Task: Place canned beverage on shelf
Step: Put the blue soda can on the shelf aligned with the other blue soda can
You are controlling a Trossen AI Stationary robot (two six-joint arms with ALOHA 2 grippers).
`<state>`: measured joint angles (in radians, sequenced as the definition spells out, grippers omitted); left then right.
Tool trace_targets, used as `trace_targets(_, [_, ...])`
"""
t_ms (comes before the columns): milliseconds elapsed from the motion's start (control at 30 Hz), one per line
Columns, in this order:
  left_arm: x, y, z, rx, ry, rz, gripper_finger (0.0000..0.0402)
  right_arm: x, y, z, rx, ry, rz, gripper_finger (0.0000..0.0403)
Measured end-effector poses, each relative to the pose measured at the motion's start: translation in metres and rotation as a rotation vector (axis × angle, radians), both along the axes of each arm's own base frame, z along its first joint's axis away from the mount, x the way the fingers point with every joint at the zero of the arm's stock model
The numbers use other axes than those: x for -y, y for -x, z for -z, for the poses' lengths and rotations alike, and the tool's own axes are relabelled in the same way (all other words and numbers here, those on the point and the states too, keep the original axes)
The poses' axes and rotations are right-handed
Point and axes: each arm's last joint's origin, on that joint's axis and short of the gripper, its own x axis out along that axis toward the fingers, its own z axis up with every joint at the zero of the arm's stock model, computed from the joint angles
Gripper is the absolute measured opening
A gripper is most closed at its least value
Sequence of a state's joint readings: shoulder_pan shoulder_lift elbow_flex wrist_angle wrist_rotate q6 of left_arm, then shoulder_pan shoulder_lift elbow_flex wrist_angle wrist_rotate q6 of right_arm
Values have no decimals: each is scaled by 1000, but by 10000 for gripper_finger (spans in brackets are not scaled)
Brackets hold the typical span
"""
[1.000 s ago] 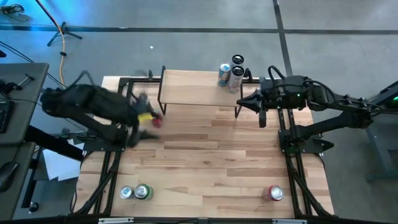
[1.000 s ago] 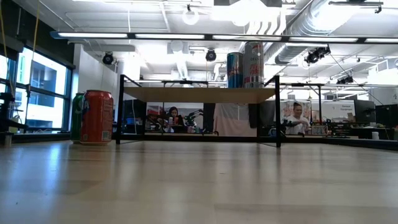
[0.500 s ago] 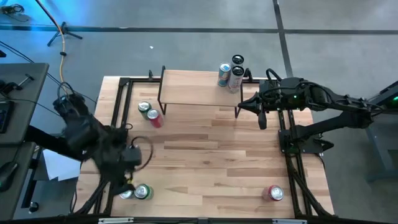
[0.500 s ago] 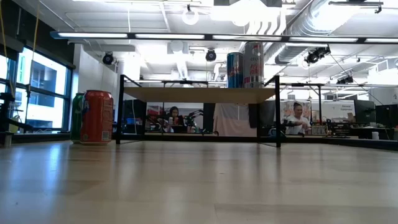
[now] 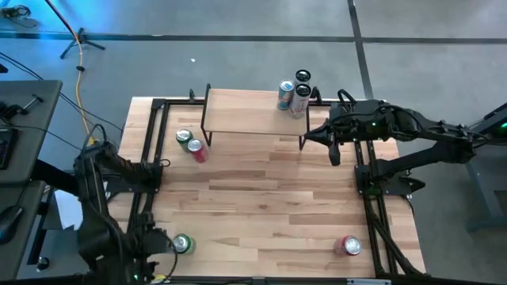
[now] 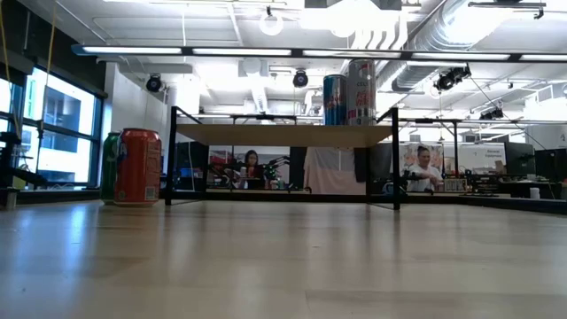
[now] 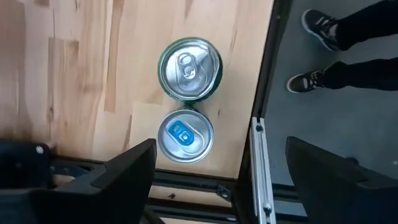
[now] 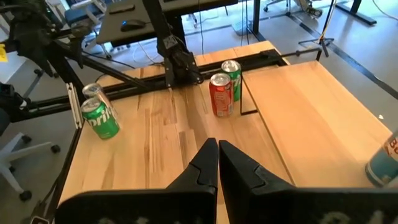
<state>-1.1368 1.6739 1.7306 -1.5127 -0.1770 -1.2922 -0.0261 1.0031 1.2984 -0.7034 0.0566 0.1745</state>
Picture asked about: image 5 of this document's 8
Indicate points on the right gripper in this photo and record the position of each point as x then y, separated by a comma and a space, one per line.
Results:
356, 126

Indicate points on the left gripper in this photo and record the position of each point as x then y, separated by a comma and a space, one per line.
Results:
156, 242

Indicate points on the tall white slim beverage can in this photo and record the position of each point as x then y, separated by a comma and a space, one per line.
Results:
299, 105
303, 76

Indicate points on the blue silver energy drink can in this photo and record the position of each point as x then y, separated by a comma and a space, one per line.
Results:
284, 97

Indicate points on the red can blue white logo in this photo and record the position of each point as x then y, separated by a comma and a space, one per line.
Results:
350, 245

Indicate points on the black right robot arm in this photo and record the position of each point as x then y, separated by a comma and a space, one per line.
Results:
435, 132

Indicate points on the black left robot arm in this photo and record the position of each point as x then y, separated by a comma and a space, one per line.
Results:
95, 221

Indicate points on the green soda can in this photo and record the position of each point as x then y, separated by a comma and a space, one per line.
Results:
183, 244
183, 138

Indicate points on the white paper sheets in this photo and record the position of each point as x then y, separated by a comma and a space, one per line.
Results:
67, 210

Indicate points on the red soda can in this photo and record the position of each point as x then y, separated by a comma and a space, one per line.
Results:
198, 152

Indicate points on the black caster wheel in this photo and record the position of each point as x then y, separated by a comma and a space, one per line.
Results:
43, 263

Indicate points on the grey office desk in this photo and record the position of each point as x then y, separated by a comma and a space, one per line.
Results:
24, 253
35, 130

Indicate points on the black computer mouse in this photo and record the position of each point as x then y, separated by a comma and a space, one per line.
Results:
8, 223

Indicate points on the black keyboard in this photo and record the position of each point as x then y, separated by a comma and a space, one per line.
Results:
6, 148

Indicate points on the black desk clamp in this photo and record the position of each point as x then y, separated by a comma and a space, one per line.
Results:
16, 109

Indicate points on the black tripod stand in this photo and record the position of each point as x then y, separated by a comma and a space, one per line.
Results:
81, 39

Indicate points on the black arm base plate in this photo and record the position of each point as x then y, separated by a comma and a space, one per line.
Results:
130, 188
360, 186

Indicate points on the wooden shelf black metal frame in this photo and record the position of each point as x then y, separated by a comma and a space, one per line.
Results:
245, 112

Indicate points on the black diagonal frame strut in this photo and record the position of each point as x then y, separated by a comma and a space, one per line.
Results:
55, 176

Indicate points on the black aluminium table frame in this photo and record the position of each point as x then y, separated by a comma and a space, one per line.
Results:
178, 102

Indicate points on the silver metal bracket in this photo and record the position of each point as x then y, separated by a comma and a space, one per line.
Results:
368, 282

